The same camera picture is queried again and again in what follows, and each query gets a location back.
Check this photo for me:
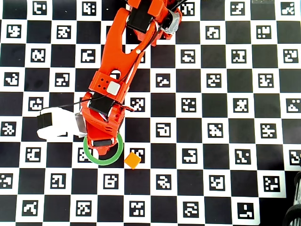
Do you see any green ring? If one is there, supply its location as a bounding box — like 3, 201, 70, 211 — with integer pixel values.
83, 132, 124, 167

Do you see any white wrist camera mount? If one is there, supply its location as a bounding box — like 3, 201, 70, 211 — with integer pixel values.
37, 107, 87, 141

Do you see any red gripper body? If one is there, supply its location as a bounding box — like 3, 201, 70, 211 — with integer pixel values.
79, 91, 135, 152

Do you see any black flexible tripod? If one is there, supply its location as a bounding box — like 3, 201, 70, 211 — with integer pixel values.
283, 170, 301, 226

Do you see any black white marker mat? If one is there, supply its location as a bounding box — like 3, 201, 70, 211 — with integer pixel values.
0, 0, 301, 224

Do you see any orange cube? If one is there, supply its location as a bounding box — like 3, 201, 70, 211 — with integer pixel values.
124, 152, 142, 170

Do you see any thin black camera cable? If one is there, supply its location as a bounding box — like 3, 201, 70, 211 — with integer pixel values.
73, 93, 113, 105

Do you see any red gripper finger with black pad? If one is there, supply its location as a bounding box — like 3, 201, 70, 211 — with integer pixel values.
90, 145, 113, 157

